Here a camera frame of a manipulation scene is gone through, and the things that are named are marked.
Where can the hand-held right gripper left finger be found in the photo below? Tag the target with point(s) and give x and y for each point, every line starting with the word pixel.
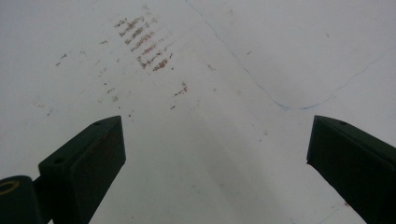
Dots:
pixel 84 161

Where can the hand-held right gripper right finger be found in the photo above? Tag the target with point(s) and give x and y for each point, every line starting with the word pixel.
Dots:
pixel 358 165

